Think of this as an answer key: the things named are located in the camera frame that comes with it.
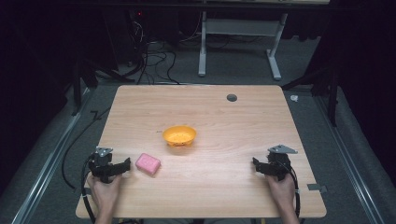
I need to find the tangle of black cables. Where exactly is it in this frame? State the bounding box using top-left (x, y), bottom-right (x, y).
top-left (125, 18), bottom-right (182, 86)

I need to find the person's right hand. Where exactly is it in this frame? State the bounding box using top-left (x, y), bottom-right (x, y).
top-left (264, 173), bottom-right (297, 214)

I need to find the grey metal desk frame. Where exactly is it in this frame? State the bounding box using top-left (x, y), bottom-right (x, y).
top-left (198, 10), bottom-right (290, 81)

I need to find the silver floor rail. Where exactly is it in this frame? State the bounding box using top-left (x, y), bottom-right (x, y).
top-left (11, 89), bottom-right (92, 224)
top-left (313, 92), bottom-right (388, 224)

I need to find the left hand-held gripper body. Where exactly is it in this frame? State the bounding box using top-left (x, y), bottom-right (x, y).
top-left (88, 146), bottom-right (117, 184)

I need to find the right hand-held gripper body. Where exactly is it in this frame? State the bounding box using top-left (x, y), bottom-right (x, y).
top-left (264, 144), bottom-right (299, 182)

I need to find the pink soap bar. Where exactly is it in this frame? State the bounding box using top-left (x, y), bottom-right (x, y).
top-left (134, 152), bottom-right (163, 176)

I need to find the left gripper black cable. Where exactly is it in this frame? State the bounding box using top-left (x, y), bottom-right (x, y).
top-left (80, 154), bottom-right (97, 224)

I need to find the person's left hand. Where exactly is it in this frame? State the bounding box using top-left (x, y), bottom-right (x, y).
top-left (86, 173), bottom-right (124, 217)

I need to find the orange plastic bowl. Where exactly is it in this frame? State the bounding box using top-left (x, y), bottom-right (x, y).
top-left (162, 124), bottom-right (198, 148)

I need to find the black floor cable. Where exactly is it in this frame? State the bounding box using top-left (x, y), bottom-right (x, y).
top-left (61, 106), bottom-right (112, 190)

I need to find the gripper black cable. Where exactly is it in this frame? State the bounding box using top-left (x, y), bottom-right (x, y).
top-left (279, 161), bottom-right (302, 218)
top-left (80, 154), bottom-right (97, 224)

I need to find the black metal stand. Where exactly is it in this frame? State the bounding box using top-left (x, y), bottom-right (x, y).
top-left (70, 58), bottom-right (135, 118)
top-left (281, 66), bottom-right (340, 128)

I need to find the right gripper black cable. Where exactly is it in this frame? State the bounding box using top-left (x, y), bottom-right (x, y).
top-left (279, 161), bottom-right (302, 218)

